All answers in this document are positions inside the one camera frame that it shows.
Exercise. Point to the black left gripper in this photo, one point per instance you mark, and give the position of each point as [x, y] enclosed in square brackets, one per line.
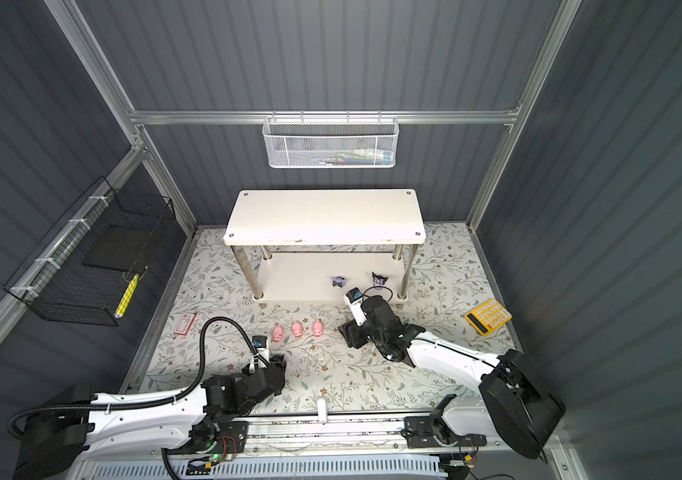
[282, 367]

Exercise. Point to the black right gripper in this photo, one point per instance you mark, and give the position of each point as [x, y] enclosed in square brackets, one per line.
[351, 332]

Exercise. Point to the black-headed purple toy figure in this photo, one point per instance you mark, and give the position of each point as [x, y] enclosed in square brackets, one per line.
[338, 281]

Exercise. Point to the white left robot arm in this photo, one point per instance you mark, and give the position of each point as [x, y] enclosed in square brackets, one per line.
[53, 434]

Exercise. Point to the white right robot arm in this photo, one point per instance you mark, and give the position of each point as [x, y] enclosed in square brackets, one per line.
[518, 402]

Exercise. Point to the white two-tier shelf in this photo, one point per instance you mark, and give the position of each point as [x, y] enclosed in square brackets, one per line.
[290, 243]

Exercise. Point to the pink pig toy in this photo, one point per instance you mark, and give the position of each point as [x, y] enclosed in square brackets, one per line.
[318, 329]
[278, 334]
[297, 329]

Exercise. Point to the red card pack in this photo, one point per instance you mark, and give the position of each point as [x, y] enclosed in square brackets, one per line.
[185, 324]

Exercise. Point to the yellow calculator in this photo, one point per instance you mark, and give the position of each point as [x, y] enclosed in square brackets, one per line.
[488, 317]

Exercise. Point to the items in mesh basket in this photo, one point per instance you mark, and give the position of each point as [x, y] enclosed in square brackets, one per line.
[358, 157]

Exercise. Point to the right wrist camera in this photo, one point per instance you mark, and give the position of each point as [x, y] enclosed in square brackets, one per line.
[354, 299]

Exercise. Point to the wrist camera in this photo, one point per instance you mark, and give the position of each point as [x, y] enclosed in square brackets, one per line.
[261, 345]
[354, 299]

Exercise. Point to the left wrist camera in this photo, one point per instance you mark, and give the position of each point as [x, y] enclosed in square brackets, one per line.
[261, 345]

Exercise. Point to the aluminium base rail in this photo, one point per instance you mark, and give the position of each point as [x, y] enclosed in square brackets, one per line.
[317, 432]

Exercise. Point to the black wire wall basket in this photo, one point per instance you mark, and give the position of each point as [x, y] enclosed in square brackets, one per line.
[82, 274]

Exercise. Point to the white wire mesh basket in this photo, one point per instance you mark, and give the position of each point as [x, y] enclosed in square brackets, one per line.
[293, 145]

